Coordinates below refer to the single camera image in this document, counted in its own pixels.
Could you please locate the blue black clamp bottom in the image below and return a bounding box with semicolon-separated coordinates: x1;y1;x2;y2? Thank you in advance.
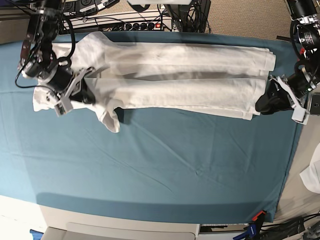
232;221;263;240

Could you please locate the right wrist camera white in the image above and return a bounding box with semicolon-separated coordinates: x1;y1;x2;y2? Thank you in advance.
54;97;73;117

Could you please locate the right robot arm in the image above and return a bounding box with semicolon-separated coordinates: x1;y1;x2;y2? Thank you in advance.
18;0;96;104

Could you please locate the grey plastic bin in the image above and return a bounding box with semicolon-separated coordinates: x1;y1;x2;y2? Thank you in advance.
42;222;196;240

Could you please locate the teal table cloth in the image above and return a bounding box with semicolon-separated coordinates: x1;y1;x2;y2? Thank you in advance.
0;42;303;224

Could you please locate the silver phone device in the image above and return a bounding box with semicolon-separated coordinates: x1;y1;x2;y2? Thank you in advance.
309;92;320;116

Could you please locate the orange black clamp bottom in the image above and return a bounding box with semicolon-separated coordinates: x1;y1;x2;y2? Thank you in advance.
252;210;267;222

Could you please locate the white cloth at right edge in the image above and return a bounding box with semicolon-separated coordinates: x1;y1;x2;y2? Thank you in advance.
299;144;320;194

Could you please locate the white T-shirt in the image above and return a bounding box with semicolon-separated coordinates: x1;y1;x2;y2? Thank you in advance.
32;31;277;134

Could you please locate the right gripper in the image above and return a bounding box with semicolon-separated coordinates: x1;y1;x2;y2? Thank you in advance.
45;66;96;105

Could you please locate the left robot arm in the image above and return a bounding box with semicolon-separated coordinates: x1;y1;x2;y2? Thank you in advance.
255;0;320;118

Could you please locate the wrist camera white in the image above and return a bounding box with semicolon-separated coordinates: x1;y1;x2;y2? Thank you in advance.
54;97;73;117
291;105;310;125

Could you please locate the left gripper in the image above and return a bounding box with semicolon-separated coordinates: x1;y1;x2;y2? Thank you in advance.
255;63;320;115

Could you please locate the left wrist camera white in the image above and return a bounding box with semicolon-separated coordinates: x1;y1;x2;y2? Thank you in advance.
291;105;310;125

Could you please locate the black power strip red switch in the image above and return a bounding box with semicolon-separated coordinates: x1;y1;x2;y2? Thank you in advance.
109;21;164;32

